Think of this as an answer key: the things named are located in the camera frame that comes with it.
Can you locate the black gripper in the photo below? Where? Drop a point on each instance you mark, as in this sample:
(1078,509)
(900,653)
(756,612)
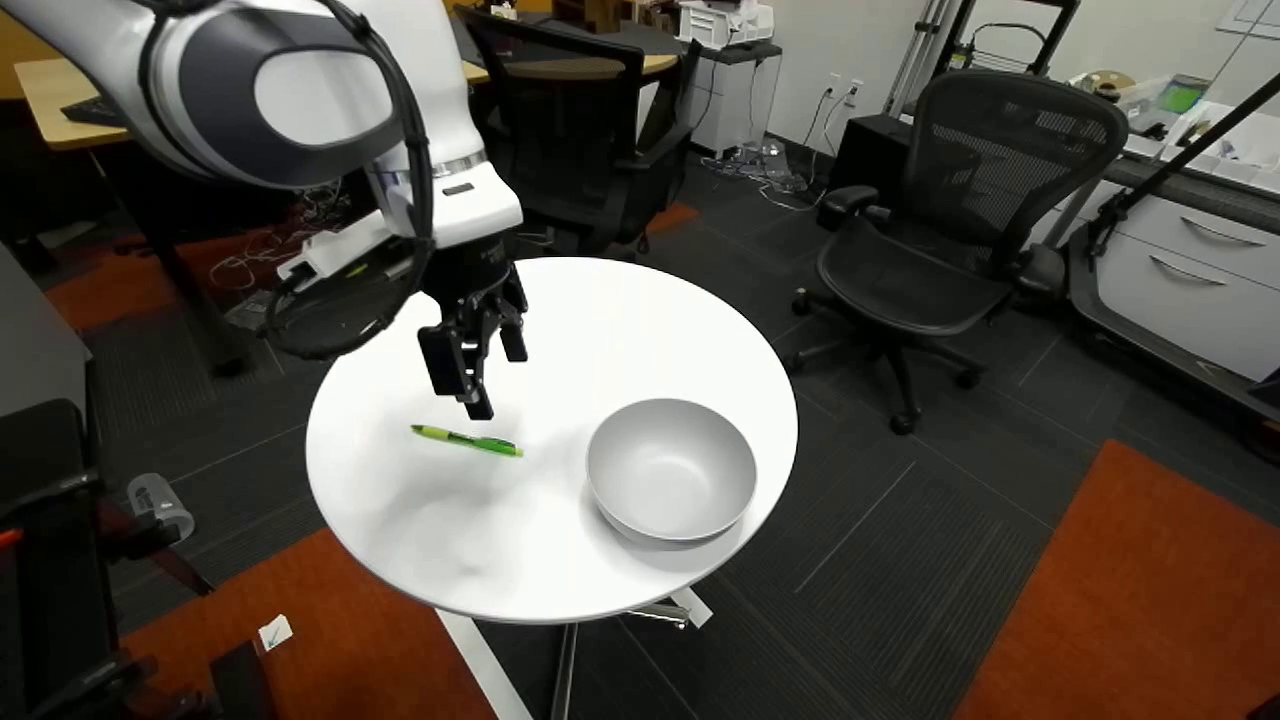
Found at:
(478,283)

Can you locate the green marker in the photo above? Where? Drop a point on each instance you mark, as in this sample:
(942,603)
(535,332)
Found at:
(464,441)

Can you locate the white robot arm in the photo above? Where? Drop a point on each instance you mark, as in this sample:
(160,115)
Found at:
(201,82)

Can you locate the white round bowl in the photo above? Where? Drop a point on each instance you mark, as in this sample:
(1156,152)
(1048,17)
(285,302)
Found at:
(674,467)

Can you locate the black highback office chair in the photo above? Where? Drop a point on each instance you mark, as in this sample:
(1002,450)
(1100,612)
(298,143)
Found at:
(584,144)

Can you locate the white table base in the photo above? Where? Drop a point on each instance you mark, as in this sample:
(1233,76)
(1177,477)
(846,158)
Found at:
(480,662)

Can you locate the white low cabinet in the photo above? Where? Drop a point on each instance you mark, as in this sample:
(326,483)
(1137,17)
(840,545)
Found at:
(736,105)

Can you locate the small white paper scrap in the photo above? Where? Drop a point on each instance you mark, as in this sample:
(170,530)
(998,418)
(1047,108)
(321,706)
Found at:
(279,633)

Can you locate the white printer box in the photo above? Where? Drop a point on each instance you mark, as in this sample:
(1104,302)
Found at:
(727,24)

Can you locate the black floor box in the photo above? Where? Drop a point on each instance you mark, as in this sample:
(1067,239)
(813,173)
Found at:
(872,152)

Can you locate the black mesh office chair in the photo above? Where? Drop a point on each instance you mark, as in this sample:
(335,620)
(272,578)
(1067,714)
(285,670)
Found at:
(935,275)

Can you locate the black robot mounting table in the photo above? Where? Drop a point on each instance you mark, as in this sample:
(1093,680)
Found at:
(43,402)

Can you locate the wooden desk black legs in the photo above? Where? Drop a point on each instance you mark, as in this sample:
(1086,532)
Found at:
(62,102)

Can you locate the white drawer cabinet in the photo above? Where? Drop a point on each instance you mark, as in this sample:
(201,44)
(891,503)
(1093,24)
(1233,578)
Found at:
(1201,284)

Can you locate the small green box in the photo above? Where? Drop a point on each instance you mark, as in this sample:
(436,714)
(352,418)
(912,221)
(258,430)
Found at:
(1186,92)

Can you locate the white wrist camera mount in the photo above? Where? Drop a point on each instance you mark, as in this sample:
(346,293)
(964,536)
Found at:
(340,246)

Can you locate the black upright post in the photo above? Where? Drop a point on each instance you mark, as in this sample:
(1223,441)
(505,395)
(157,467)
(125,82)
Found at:
(246,680)

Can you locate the black camera stand pole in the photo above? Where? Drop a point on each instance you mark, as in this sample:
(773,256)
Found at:
(1174,163)

